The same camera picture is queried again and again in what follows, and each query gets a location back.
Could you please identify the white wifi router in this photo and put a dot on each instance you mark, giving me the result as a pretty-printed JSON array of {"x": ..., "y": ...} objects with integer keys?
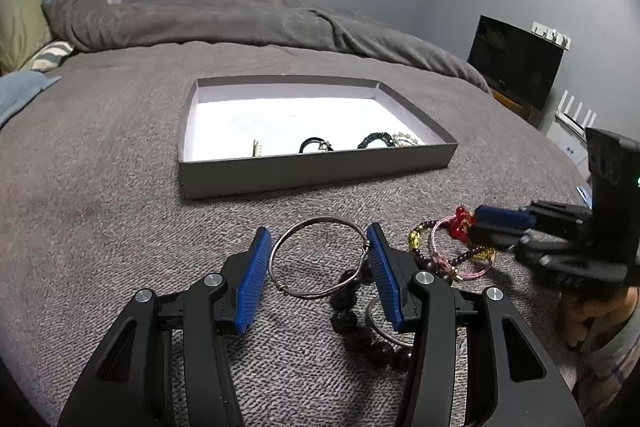
[{"x": 574, "y": 114}]

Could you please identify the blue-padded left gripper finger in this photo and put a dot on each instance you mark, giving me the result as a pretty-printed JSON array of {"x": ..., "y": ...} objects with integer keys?
[
  {"x": 245, "y": 274},
  {"x": 393, "y": 270}
]

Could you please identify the person's right hand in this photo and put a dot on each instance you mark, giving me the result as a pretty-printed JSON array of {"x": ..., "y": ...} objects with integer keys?
[{"x": 605, "y": 318}]

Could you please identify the grey bed blanket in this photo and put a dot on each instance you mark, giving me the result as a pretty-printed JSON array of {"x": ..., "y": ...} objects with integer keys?
[{"x": 91, "y": 210}]

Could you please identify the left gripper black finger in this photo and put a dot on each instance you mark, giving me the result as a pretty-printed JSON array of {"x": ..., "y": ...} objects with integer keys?
[{"x": 505, "y": 240}]

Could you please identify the black television screen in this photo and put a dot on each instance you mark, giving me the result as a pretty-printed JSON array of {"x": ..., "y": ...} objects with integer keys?
[{"x": 515, "y": 60}]

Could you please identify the silver wire bangle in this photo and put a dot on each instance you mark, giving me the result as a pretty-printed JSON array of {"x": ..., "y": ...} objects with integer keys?
[
  {"x": 328, "y": 292},
  {"x": 394, "y": 339}
]

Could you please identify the light blue blanket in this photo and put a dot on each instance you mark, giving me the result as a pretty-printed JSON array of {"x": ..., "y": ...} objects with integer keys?
[{"x": 18, "y": 89}]

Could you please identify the olive green pillow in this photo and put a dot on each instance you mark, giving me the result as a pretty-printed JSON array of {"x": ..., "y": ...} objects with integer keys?
[{"x": 24, "y": 32}]

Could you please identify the striped grey white pillow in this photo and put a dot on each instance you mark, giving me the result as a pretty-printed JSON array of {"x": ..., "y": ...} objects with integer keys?
[{"x": 50, "y": 56}]

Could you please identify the wooden tv stand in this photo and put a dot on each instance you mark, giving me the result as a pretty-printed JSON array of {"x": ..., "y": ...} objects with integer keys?
[{"x": 519, "y": 109}]

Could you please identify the patterned sleeve forearm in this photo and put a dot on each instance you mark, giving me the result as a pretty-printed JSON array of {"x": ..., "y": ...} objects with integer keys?
[{"x": 605, "y": 370}]

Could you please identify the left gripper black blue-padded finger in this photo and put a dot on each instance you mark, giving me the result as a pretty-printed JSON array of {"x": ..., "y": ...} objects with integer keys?
[{"x": 504, "y": 218}]

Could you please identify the grey shallow cardboard tray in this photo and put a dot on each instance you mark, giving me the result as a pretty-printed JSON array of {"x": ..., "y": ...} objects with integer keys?
[{"x": 312, "y": 130}]

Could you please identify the garnet bead bracelet gold charm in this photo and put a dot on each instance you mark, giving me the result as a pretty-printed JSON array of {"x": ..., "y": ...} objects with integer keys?
[{"x": 421, "y": 242}]

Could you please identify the white wall hook rack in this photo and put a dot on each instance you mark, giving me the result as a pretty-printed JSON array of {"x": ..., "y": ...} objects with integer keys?
[{"x": 551, "y": 35}]

